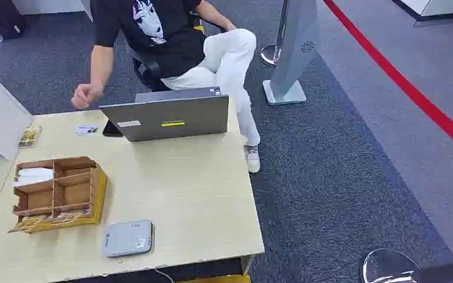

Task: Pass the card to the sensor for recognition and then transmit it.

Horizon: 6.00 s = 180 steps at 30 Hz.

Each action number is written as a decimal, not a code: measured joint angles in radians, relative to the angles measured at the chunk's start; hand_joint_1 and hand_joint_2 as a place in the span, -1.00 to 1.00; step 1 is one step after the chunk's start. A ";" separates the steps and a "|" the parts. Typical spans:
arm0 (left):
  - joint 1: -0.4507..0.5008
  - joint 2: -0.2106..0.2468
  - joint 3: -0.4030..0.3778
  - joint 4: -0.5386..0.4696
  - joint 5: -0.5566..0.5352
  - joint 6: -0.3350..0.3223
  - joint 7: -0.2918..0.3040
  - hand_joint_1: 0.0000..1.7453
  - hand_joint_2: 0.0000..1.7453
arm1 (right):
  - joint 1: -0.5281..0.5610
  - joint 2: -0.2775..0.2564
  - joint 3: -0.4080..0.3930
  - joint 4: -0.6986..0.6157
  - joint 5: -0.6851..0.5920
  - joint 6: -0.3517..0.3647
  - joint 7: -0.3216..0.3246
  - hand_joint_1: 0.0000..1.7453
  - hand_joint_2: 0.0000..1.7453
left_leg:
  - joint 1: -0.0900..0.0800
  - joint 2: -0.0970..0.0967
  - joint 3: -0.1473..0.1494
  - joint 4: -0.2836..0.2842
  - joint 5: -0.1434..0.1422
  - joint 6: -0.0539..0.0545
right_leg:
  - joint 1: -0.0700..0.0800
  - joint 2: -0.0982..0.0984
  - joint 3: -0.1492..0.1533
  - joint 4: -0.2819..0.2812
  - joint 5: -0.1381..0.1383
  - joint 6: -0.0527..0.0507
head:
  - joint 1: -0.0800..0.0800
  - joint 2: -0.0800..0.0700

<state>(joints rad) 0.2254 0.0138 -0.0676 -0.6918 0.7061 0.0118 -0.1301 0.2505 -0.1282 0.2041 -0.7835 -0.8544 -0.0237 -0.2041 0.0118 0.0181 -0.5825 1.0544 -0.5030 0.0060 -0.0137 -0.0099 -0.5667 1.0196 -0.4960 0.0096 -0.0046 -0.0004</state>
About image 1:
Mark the chrome stanchion post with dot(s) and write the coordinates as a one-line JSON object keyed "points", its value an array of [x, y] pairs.
{"points": [[275, 43]]}

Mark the yellow printed card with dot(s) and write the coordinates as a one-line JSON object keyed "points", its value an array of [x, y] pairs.
{"points": [[28, 223], [68, 216]]}

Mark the grey floor-standing kiosk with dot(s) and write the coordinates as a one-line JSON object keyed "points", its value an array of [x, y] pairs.
{"points": [[295, 47]]}

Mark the grey laptop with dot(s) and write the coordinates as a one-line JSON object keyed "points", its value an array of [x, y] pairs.
{"points": [[171, 117]]}

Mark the black phone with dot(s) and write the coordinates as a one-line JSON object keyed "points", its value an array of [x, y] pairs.
{"points": [[110, 130]]}

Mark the red barrier belt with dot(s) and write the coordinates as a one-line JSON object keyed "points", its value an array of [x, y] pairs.
{"points": [[406, 86]]}

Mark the white stack of cards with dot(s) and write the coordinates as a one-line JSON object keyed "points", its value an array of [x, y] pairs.
{"points": [[34, 175]]}

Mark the grey flat device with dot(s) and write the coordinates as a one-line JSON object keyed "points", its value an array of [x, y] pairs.
{"points": [[128, 238]]}

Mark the black cabinet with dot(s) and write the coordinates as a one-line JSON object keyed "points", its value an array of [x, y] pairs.
{"points": [[3, 17]]}

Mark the person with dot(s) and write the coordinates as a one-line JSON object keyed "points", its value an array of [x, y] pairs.
{"points": [[160, 35]]}

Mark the white card with print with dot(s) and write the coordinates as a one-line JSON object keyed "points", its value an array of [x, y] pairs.
{"points": [[86, 130]]}

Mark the wooden card box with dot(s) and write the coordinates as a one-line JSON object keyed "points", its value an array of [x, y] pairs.
{"points": [[70, 191]]}

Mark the black office chair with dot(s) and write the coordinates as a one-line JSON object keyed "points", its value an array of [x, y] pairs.
{"points": [[148, 70]]}

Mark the chrome round base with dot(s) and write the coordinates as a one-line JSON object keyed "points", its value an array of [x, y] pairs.
{"points": [[386, 267]]}

